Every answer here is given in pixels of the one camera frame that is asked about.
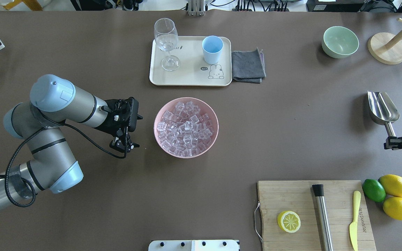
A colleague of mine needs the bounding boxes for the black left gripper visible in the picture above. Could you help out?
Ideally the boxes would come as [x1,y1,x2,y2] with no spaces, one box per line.
[96,97,143,154]

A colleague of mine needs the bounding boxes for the steel ice scoop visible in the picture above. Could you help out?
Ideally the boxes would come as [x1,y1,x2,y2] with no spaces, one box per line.
[367,91,400,137]

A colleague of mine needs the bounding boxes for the pink bowl of ice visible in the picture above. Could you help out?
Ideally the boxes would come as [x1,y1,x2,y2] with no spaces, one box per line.
[154,97,219,159]

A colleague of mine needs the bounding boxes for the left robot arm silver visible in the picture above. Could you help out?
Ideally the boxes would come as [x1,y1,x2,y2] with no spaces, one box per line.
[0,74,143,210]

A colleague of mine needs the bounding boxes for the wooden cup stand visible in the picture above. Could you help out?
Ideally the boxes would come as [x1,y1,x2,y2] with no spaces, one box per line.
[367,18,402,65]

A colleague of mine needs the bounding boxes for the blue plastic cup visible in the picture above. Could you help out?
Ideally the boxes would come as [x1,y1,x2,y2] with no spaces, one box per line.
[202,36,224,64]

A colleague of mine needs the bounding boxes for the yellow lemon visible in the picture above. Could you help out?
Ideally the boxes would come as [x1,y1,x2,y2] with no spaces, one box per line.
[378,174,402,197]
[382,197,402,221]

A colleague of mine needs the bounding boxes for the green lime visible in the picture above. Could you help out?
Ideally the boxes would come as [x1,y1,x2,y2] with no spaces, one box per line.
[362,178,386,203]

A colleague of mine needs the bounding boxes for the yellow plastic knife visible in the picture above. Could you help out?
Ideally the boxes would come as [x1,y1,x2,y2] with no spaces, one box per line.
[348,190,362,251]

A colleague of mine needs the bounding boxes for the steel muddler rod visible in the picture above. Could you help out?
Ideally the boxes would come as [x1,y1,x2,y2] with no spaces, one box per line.
[312,184,334,251]

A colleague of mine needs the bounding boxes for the cream serving tray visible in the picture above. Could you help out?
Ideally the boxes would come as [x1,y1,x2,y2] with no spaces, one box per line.
[149,36,232,87]

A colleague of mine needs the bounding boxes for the green ceramic bowl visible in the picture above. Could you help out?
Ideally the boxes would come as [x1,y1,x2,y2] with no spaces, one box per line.
[322,26,359,59]

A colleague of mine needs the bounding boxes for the clear wine glass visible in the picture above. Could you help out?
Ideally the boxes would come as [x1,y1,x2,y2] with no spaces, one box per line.
[154,18,180,71]

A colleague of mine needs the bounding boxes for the bamboo cutting board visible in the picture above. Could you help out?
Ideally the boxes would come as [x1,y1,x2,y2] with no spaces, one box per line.
[257,181,363,251]

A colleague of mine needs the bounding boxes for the half lemon slice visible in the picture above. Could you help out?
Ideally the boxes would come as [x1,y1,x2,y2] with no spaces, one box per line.
[277,210,301,233]

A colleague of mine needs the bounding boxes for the grey folded cloth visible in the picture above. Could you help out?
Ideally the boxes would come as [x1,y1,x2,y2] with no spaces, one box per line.
[231,48,266,84]

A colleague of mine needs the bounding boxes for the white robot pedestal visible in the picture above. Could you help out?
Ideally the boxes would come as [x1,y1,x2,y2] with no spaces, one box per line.
[148,239,240,251]

